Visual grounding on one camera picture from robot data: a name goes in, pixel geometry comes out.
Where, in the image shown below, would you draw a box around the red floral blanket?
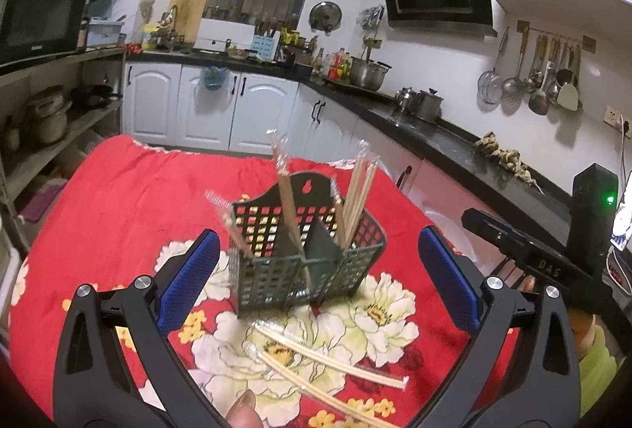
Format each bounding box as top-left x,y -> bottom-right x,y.
10,134 -> 525,428

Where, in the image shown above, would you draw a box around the wooden cutting board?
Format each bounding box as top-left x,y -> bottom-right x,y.
168,0 -> 209,45

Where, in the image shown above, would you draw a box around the metal storage shelf rack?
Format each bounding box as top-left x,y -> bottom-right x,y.
0,47 -> 127,261

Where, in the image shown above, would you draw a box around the person's right forearm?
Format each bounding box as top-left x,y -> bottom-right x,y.
577,324 -> 619,420

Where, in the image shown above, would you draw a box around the hanging blue plastic bag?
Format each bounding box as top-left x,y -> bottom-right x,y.
197,65 -> 232,93

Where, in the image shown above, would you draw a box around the purple plastic container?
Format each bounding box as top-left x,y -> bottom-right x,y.
20,188 -> 60,224

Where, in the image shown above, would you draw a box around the person's left hand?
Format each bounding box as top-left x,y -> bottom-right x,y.
226,389 -> 265,428

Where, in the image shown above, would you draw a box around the black kitchen countertop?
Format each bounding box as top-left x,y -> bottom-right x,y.
126,47 -> 574,232

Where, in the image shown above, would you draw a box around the group of condiment bottles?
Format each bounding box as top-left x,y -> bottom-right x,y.
311,47 -> 353,83

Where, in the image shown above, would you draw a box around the hanging steel pot lid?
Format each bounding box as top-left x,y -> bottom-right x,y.
309,2 -> 343,34

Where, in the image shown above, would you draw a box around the light blue storage container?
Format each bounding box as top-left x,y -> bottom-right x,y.
86,17 -> 124,49

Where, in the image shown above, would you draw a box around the row of hanging kitchen utensils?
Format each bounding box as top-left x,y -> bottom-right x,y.
501,20 -> 598,117

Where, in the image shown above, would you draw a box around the black wok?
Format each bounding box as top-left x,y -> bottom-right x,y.
71,85 -> 122,109

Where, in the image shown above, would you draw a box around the white countertop box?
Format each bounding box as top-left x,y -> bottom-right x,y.
194,18 -> 258,53

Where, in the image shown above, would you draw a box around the steel pot on shelf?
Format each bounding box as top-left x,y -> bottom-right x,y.
24,86 -> 70,145

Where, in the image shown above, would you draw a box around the person's right hand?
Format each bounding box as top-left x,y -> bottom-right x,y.
568,308 -> 594,351

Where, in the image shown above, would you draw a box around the light blue knife block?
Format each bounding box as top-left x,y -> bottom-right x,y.
251,20 -> 282,62

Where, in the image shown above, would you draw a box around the hanging mesh strainer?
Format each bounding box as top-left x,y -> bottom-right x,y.
476,27 -> 511,106

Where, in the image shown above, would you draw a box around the pile of ginger roots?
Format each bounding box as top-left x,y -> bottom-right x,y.
475,132 -> 545,192

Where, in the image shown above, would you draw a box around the dark green perforated utensil basket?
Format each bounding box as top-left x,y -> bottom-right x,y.
229,171 -> 386,318

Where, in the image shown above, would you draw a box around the black microwave oven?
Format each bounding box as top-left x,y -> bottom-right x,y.
0,0 -> 94,66

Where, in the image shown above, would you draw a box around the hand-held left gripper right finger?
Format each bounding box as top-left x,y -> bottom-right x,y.
412,226 -> 581,428

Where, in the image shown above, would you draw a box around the white lower kitchen cabinets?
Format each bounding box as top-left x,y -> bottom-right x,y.
121,60 -> 426,194

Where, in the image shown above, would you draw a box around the plastic-wrapped dark brown chopsticks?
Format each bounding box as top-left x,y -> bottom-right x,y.
267,129 -> 313,293

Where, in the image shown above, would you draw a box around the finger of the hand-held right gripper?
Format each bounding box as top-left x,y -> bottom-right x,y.
461,208 -> 537,259

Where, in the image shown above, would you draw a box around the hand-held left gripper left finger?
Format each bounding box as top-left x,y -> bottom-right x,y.
53,230 -> 221,428

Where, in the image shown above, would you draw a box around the large steel stockpot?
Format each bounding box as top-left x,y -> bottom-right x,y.
350,57 -> 392,92

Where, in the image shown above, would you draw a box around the steel kettle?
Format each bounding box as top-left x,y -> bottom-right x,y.
395,86 -> 418,113

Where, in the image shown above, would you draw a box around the white wall socket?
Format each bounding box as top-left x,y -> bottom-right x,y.
605,108 -> 632,130

